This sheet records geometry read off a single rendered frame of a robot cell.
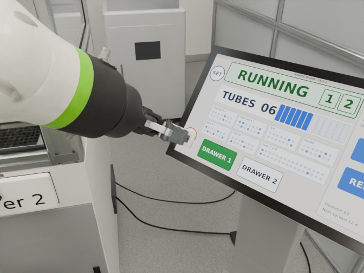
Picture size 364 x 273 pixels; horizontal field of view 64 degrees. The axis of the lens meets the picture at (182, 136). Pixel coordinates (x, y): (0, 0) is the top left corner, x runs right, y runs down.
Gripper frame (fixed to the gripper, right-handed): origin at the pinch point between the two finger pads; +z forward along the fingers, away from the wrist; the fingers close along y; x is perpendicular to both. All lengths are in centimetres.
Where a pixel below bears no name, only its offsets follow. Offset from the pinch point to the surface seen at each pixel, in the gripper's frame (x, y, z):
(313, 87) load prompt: -20.4, -13.8, 17.6
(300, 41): -68, 23, 104
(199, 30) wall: -136, 217, 273
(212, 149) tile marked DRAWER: 0.2, 1.8, 17.3
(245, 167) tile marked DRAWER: 0.9, -7.4, 17.4
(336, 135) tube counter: -12.3, -21.5, 17.6
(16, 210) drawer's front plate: 36, 39, 2
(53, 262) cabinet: 54, 39, 21
